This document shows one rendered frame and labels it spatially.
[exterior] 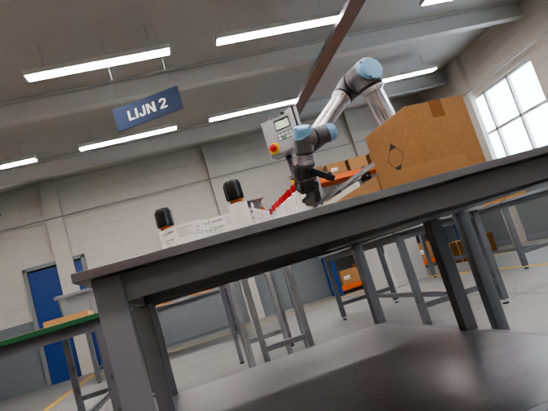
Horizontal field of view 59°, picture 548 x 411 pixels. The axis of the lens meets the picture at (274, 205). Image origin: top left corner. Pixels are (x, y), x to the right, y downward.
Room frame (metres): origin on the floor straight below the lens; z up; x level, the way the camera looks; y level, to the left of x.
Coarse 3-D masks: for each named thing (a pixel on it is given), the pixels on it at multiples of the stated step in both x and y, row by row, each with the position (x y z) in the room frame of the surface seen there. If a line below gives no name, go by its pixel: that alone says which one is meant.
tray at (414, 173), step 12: (456, 156) 1.23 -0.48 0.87; (408, 168) 1.20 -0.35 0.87; (420, 168) 1.21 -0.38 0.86; (432, 168) 1.21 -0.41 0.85; (444, 168) 1.22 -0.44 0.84; (456, 168) 1.23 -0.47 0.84; (372, 180) 1.20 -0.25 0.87; (384, 180) 1.18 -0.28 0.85; (396, 180) 1.19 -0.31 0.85; (408, 180) 1.19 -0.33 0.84; (360, 192) 1.29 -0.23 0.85
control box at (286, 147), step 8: (272, 120) 2.40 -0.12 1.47; (264, 128) 2.42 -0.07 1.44; (272, 128) 2.41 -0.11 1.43; (288, 128) 2.38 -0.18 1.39; (264, 136) 2.44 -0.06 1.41; (272, 136) 2.41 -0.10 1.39; (280, 144) 2.40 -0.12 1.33; (288, 144) 2.39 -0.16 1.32; (272, 152) 2.42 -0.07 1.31; (280, 152) 2.41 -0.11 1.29; (288, 152) 2.43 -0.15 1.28
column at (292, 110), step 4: (288, 108) 2.37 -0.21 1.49; (292, 108) 2.38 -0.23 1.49; (296, 108) 2.38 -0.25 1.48; (288, 112) 2.38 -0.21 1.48; (292, 112) 2.37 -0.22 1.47; (296, 112) 2.38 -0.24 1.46; (292, 116) 2.37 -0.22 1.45; (296, 116) 2.38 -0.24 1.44; (292, 120) 2.37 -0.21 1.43; (296, 120) 2.38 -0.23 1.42; (296, 124) 2.38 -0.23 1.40; (300, 124) 2.38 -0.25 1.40; (316, 176) 2.38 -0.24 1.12; (320, 188) 2.38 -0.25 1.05; (320, 192) 2.38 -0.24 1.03; (320, 196) 2.38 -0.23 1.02; (324, 196) 2.38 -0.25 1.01; (320, 204) 2.37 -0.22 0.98
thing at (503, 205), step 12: (528, 192) 5.47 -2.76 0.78; (540, 192) 5.56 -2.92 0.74; (492, 204) 5.54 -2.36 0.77; (504, 204) 5.44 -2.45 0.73; (516, 204) 5.48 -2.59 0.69; (504, 216) 5.48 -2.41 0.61; (420, 240) 7.50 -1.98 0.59; (516, 240) 5.44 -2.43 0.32; (504, 252) 6.25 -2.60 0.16; (432, 264) 7.47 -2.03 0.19
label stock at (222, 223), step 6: (252, 210) 2.39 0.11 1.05; (258, 210) 2.49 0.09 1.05; (264, 210) 2.61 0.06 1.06; (216, 216) 2.33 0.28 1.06; (222, 216) 2.34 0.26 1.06; (228, 216) 2.35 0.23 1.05; (252, 216) 2.38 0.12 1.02; (258, 216) 2.46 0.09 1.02; (264, 216) 2.58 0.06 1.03; (270, 216) 2.69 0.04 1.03; (210, 222) 2.32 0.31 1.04; (216, 222) 2.33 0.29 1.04; (222, 222) 2.34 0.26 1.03; (228, 222) 2.35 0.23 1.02; (258, 222) 2.42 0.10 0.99; (216, 228) 2.32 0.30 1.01; (222, 228) 2.33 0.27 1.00; (228, 228) 2.34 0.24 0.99; (216, 234) 2.32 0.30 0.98
